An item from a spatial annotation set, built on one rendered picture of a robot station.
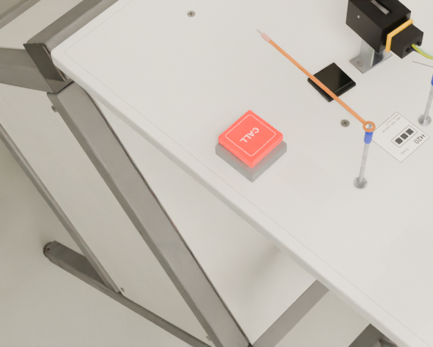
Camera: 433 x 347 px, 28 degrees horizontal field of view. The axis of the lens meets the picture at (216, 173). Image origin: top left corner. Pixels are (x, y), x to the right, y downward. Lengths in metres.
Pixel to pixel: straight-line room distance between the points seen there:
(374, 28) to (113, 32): 0.32
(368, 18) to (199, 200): 0.45
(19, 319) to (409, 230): 1.34
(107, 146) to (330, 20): 0.35
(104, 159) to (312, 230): 0.39
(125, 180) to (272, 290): 0.33
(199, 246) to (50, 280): 0.85
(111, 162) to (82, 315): 1.00
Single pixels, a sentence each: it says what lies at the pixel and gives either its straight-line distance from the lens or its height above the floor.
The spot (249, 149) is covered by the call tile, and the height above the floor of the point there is 1.13.
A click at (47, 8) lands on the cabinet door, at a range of 1.43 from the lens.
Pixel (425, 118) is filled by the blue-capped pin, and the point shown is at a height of 1.19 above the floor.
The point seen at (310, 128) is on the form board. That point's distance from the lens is 0.97.
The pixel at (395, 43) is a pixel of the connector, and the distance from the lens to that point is 0.95.
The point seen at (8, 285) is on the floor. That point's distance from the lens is 2.06.
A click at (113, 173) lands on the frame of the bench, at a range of 1.20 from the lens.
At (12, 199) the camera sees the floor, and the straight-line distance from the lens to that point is 2.02.
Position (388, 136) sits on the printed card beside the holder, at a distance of 0.97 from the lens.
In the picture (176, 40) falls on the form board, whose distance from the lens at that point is 1.05.
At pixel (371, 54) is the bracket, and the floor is 1.13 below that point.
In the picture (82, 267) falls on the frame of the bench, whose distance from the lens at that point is 1.88.
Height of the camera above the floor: 1.86
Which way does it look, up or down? 55 degrees down
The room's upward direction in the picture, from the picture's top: 105 degrees clockwise
